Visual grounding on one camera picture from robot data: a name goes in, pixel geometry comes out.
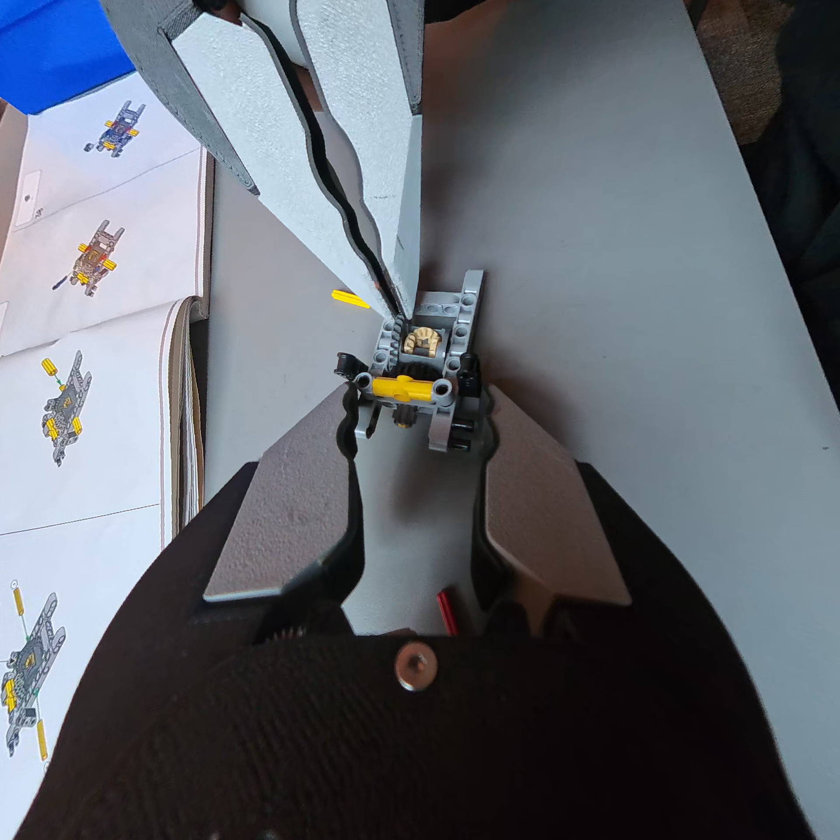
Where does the grey lego frame assembly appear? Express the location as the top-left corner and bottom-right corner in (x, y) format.
(335, 268), (490, 455)

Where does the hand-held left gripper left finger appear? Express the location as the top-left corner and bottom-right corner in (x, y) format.
(202, 382), (366, 603)

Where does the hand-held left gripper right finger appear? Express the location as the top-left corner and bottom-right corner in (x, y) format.
(470, 382), (634, 608)

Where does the grey lego differential housing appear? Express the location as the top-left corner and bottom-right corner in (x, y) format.
(375, 307), (454, 370)

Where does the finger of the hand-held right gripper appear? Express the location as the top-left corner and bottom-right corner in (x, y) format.
(171, 15), (399, 320)
(294, 0), (425, 317)

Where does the lego instruction booklet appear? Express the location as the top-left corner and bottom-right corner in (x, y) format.
(0, 72), (215, 777)

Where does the blue plastic bin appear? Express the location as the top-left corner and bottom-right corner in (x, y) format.
(0, 0), (137, 117)

